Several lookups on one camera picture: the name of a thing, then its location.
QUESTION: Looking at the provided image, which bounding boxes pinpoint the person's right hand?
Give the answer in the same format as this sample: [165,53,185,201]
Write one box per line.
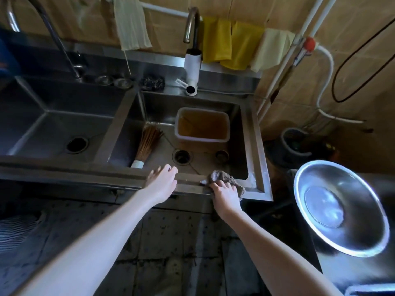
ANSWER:
[209,180,244,221]

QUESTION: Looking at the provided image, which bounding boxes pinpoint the person's left hand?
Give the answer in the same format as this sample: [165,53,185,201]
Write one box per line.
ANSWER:
[143,164,179,207]

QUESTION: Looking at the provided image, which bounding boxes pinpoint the dark grey rag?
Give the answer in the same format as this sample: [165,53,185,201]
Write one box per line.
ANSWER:
[202,170,246,201]

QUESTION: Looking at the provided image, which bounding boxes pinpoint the person's right forearm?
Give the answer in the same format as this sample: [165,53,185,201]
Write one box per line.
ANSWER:
[223,211,343,296]

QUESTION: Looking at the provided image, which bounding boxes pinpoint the person's left forearm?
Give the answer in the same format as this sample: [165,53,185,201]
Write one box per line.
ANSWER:
[12,189,155,296]

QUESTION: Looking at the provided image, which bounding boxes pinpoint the bamboo pot brush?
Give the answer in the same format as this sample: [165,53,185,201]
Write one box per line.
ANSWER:
[131,125,164,169]

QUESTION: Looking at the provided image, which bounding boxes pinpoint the beige plastic tub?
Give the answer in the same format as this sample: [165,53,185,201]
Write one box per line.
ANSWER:
[174,107,231,143]

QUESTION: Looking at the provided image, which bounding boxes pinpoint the dark round container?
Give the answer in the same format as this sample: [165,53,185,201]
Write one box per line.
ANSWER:
[265,127,340,170]

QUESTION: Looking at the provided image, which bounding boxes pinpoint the stainless steel sink unit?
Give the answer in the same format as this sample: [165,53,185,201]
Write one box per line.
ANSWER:
[0,29,274,213]

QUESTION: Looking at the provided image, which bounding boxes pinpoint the dark steel scrubber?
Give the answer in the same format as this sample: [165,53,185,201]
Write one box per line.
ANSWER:
[141,76,166,91]

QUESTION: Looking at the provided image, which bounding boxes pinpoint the grey steel basin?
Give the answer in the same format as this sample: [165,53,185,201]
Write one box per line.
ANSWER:
[293,160,391,259]

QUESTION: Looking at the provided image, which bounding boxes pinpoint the white faucet filter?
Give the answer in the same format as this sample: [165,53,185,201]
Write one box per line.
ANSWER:
[175,48,203,97]

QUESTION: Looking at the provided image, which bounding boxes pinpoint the striped skirt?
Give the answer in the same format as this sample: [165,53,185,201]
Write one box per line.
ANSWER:
[0,211,47,253]

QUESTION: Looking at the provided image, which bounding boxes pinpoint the bright yellow cloth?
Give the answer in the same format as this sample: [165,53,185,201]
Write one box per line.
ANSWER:
[202,16,266,71]

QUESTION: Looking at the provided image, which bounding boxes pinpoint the pale yellow cloth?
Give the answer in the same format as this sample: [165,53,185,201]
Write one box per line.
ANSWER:
[250,27,297,73]
[112,0,153,74]

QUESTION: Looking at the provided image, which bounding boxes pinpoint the white water pipes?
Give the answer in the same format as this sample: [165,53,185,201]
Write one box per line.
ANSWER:
[256,0,340,124]

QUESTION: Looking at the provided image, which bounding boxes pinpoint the steel faucet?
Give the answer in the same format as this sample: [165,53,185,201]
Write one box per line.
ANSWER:
[183,7,201,51]
[6,0,86,82]

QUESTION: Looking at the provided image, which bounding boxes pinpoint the white hose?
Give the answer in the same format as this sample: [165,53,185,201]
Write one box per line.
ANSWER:
[314,45,366,124]

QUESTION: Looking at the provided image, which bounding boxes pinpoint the black hanging cable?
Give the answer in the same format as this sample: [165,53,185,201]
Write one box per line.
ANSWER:
[332,16,395,103]

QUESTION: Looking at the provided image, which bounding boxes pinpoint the white towel rail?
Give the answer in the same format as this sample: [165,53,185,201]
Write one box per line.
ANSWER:
[98,0,204,21]

